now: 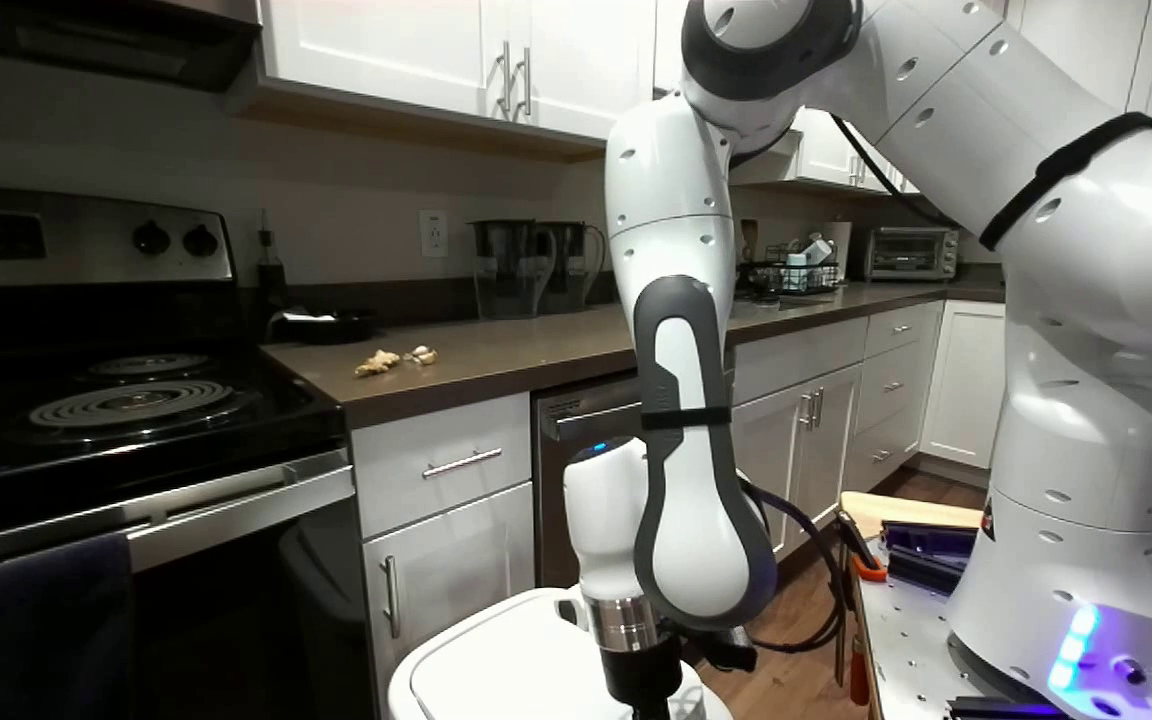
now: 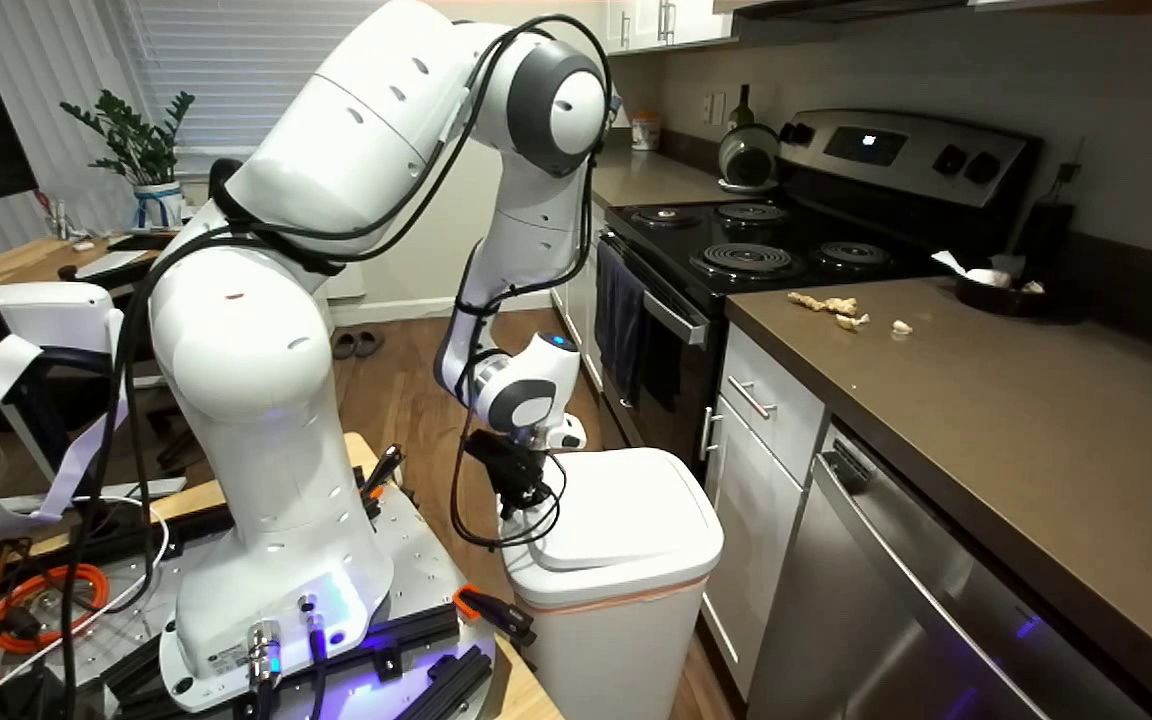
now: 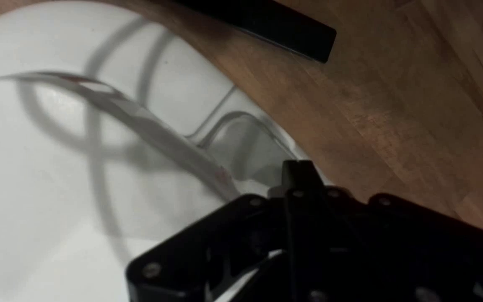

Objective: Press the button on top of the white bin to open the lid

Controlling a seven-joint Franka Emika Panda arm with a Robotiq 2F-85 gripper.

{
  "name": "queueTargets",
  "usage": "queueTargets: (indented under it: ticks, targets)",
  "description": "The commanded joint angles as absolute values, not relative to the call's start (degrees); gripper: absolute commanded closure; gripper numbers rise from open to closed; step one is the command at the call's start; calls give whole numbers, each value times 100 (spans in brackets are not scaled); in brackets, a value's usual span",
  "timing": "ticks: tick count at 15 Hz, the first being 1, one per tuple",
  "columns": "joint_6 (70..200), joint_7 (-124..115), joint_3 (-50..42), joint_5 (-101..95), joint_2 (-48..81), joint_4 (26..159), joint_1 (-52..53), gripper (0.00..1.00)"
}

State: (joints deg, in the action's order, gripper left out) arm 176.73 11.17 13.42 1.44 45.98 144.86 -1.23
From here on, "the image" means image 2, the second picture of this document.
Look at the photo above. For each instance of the white cabinet drawer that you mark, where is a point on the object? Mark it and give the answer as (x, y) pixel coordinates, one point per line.
(768, 401)

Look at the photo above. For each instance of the white lidded trash bin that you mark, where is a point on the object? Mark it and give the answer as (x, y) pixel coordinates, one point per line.
(630, 544)

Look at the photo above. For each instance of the black dish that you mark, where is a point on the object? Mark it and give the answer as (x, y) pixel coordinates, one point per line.
(1020, 303)

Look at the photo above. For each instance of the green potted plant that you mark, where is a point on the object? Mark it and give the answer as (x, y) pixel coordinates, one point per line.
(149, 147)

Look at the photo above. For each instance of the dark blue hanging towel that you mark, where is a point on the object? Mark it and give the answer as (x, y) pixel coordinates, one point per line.
(622, 335)

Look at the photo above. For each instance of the white wall cabinets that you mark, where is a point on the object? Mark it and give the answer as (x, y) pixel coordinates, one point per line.
(682, 21)

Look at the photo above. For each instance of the black base bars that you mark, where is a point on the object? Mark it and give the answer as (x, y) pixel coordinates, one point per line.
(449, 681)

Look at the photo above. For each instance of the black steel kitchen stove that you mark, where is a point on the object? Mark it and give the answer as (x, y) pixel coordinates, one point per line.
(791, 254)

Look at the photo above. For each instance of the dark bottle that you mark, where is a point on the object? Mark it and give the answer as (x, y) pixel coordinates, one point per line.
(1051, 223)

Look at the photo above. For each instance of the stainless steel dishwasher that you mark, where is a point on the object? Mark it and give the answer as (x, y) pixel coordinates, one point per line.
(896, 603)

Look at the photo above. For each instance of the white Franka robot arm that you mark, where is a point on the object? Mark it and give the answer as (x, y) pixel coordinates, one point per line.
(271, 362)

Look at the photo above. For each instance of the white utensil in dish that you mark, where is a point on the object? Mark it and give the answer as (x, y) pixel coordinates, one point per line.
(981, 272)

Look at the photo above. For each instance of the white box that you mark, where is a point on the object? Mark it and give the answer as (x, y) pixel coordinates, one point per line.
(49, 312)

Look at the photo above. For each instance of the orange black clamp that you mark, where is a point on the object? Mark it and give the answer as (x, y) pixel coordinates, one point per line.
(496, 613)
(382, 478)

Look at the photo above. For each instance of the dark steel kettle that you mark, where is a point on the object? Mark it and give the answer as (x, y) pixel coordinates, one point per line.
(746, 153)

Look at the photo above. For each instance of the pale food scraps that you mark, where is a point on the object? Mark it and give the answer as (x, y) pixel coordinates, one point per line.
(834, 307)

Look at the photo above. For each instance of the white cabinet door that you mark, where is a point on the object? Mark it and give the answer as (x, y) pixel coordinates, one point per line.
(749, 560)

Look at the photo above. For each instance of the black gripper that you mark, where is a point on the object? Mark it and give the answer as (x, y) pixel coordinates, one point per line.
(509, 464)

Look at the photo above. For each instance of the dark shoe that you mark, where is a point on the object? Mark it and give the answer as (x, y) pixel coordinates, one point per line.
(340, 344)
(368, 341)

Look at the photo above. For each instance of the small pale food piece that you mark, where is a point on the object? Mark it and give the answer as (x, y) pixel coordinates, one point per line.
(903, 325)

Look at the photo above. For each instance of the white window blinds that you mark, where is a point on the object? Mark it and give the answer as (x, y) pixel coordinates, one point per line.
(243, 67)

